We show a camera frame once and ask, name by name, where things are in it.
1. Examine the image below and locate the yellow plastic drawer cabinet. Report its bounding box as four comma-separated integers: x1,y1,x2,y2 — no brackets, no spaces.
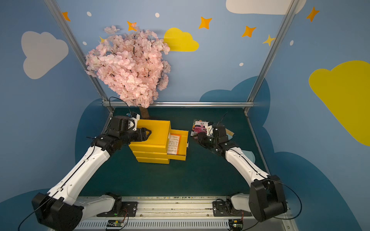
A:
129,119,171,164

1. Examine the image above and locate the pink hollyhock seed bag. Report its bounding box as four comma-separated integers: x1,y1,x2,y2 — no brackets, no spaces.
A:
191,120,213,140

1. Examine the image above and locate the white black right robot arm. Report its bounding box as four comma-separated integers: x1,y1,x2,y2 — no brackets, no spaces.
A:
193,123,288,222

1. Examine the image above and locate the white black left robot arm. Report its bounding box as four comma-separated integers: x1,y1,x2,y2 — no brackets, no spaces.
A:
31,113,151,231

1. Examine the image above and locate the orange bordered seed bag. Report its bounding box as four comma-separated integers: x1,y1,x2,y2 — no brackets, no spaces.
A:
167,133,181,155

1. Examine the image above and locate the light blue dustpan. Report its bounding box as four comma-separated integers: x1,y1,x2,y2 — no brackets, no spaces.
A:
242,150,256,163

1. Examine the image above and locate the pink blossom artificial tree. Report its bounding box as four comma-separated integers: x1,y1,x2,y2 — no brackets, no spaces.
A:
85,26,171,119

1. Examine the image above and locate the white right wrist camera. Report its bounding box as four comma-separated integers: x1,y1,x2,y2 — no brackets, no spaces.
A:
207,125,214,136

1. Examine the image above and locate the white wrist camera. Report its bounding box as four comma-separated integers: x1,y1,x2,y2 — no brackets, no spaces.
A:
129,112,140,131
207,125,214,136

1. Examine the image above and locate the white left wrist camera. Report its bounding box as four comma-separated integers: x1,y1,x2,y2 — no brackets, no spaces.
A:
129,112,140,131

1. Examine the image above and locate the aluminium frame rail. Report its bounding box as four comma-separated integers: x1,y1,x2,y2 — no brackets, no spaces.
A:
102,100,255,109

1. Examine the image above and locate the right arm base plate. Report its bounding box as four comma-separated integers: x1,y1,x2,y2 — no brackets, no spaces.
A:
212,199,252,217

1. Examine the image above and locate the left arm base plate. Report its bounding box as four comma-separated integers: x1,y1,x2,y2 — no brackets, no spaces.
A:
101,202,138,217

